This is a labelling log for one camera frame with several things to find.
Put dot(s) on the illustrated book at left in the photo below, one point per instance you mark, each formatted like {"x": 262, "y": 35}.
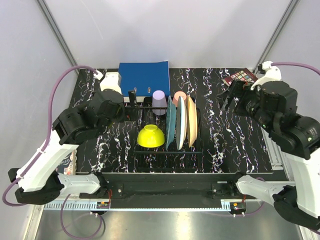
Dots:
{"x": 68, "y": 165}

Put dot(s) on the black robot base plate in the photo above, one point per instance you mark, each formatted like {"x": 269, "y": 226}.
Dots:
{"x": 150, "y": 191}

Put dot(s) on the blue ring binder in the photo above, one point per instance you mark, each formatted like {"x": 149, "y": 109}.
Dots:
{"x": 144, "y": 78}

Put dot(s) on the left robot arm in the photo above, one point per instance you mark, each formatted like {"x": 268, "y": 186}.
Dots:
{"x": 38, "y": 181}

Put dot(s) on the black wire dish rack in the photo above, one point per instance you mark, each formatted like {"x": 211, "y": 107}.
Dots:
{"x": 164, "y": 159}

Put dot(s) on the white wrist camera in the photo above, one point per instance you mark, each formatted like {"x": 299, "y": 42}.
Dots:
{"x": 111, "y": 80}
{"x": 272, "y": 74}

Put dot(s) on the pink plastic cup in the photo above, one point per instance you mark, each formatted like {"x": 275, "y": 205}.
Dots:
{"x": 176, "y": 97}

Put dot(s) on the teal scalloped plate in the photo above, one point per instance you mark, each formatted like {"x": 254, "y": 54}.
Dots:
{"x": 171, "y": 113}

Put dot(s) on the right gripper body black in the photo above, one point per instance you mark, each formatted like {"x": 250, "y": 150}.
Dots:
{"x": 248, "y": 98}

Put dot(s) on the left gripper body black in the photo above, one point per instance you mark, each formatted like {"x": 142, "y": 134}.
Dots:
{"x": 120, "y": 115}

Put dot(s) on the yellow bowl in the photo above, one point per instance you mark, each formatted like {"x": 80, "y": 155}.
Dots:
{"x": 150, "y": 136}

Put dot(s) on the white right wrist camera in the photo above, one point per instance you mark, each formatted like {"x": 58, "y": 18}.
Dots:
{"x": 272, "y": 74}

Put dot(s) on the peach floral plate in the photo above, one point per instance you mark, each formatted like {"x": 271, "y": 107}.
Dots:
{"x": 192, "y": 127}

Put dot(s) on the lilac plastic cup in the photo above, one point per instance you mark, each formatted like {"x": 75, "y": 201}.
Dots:
{"x": 159, "y": 103}

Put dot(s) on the white watermelon pattern plate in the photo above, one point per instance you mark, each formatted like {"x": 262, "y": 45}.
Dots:
{"x": 181, "y": 125}

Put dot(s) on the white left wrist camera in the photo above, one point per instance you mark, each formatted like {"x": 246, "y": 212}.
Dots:
{"x": 111, "y": 80}

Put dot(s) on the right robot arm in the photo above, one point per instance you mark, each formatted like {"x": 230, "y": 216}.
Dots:
{"x": 273, "y": 105}

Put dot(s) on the aluminium rail frame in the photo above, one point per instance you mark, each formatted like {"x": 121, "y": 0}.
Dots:
{"x": 278, "y": 159}

